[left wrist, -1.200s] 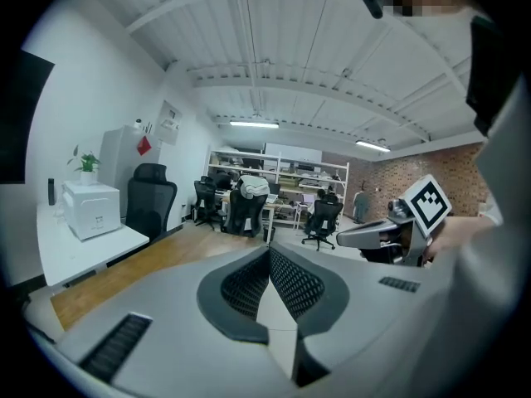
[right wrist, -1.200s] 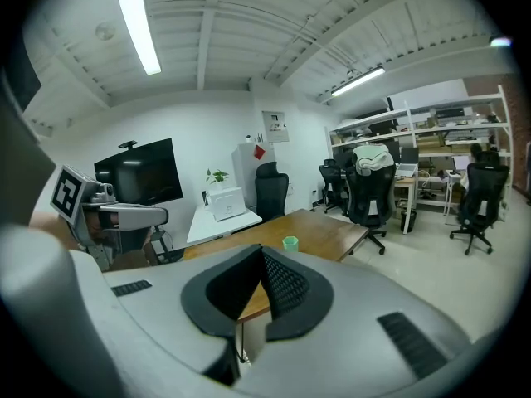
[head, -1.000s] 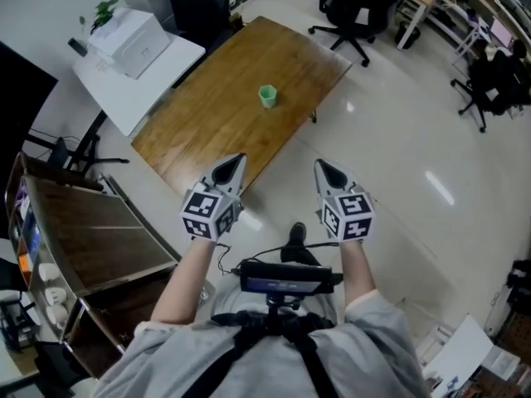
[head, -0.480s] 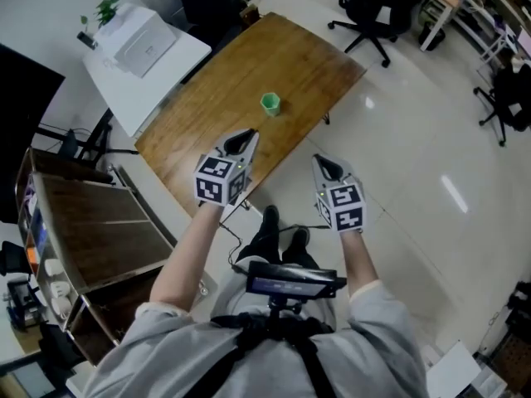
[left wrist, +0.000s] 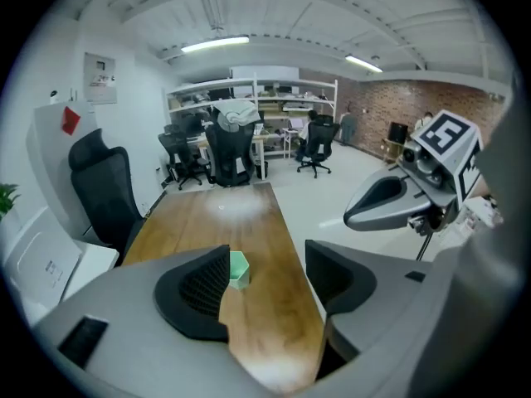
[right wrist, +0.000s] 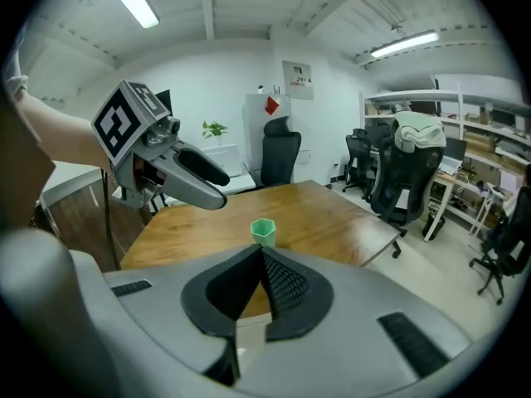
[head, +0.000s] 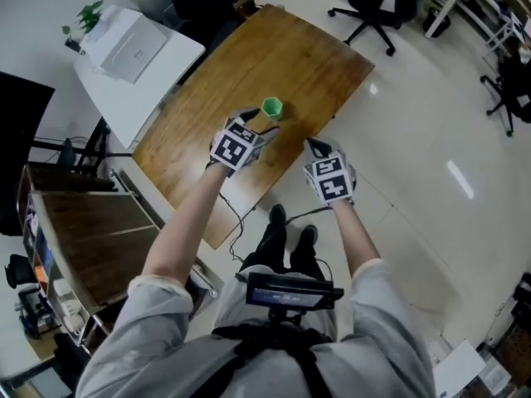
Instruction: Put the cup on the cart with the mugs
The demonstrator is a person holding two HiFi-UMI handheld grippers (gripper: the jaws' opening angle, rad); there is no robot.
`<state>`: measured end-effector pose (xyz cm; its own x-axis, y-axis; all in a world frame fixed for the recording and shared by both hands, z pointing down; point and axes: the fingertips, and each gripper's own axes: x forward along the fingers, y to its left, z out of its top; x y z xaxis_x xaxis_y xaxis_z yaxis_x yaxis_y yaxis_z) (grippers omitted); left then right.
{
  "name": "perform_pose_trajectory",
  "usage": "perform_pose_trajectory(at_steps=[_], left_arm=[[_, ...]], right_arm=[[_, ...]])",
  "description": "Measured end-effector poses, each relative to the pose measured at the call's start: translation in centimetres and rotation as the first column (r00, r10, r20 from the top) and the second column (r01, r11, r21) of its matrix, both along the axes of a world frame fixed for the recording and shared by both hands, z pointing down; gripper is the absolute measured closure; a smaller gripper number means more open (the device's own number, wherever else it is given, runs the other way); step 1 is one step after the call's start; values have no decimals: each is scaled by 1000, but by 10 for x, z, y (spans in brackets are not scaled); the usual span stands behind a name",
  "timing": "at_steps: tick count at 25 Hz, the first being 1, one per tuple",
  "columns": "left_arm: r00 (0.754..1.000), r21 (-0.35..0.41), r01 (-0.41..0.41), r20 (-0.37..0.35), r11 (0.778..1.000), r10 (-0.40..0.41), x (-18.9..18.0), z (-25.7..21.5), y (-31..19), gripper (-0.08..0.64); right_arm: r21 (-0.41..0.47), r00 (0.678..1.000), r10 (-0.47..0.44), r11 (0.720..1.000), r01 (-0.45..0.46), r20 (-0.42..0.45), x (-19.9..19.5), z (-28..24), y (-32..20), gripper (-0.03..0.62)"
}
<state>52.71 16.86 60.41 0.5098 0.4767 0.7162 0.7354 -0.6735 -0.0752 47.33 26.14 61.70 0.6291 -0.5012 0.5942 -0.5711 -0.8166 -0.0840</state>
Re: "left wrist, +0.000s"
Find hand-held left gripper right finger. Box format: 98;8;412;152
297;239;435;398

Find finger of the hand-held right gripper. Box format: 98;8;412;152
343;167;435;232

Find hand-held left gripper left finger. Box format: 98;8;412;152
32;245;270;398

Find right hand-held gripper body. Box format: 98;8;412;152
397;109;485;239

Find mint green cup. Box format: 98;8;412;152
228;250;252;292

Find person's right forearm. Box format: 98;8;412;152
464;93;524;231

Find black box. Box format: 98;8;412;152
387;121;410;145

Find person's gray clothing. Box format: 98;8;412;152
396;217;530;398

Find white desk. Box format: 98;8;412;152
281;127;310;160

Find ceiling tube light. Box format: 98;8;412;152
179;35;251;54
344;54;383;74

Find white machine cabinet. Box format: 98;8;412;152
2;99;120;327

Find black mesh office chair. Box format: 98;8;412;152
67;128;147;266

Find black office chair with jacket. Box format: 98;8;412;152
204;120;256;188

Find white storage shelf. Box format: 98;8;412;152
165;72;339;161

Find gray jacket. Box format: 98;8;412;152
211;99;261;132

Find green potted plant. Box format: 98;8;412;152
0;182;22;223

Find red paper tag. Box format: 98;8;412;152
61;105;81;136

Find wall poster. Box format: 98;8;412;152
83;51;119;105

